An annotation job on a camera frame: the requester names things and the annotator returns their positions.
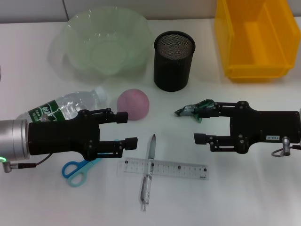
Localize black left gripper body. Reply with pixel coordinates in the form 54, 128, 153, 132
27, 109, 102, 161

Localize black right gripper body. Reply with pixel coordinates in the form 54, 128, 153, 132
229, 100, 301, 155

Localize pink toy peach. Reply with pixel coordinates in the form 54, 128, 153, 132
117, 88, 150, 121

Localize green plastic wrapper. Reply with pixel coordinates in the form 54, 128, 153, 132
174, 98, 216, 123

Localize grey clear pen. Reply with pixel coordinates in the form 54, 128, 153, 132
140, 133, 158, 212

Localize blue scissors with cover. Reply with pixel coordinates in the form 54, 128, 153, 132
62, 139, 120, 188

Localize clear green-label water bottle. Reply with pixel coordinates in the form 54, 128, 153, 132
15, 86, 108, 123

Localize clear plastic ruler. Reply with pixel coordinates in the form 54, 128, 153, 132
117, 157, 209, 181

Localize black mesh pen holder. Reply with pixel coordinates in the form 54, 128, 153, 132
153, 30, 196, 92

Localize translucent green fruit bowl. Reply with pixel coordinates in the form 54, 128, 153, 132
48, 6, 152, 82

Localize yellow plastic bin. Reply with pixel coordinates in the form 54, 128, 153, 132
214, 0, 301, 82

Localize right wrist grey cable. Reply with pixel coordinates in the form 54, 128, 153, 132
271, 136, 301, 158

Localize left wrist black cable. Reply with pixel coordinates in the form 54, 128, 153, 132
2, 154, 51, 174

